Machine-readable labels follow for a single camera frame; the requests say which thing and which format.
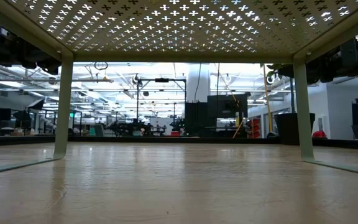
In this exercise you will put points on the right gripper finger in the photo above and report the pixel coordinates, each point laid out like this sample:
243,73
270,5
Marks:
286,71

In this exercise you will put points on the red parts bin rack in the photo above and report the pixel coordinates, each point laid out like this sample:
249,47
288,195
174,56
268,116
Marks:
255,129

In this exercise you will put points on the red object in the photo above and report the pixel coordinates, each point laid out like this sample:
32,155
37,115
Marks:
319,134

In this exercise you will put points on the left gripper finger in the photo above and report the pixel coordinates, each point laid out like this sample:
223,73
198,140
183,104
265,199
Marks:
50,67

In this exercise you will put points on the gray office chair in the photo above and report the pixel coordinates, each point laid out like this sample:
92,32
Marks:
98,130

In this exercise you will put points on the black camera stand frame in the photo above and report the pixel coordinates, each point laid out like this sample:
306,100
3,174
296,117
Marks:
162,80

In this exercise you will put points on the black aluminium rig frame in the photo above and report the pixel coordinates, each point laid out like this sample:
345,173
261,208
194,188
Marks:
26,140

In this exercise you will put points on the potted plant in black pot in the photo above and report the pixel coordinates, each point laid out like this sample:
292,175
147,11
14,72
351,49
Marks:
286,127

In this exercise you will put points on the black equipment box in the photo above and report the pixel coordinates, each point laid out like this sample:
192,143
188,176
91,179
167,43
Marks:
225,107

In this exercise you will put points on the pale green perforated metal shelf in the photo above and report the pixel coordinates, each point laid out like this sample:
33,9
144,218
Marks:
185,58

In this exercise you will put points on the black background robot station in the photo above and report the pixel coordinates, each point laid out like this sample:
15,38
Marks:
129,129

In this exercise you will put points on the black softbox light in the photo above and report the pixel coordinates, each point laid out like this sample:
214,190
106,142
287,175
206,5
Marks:
36,104

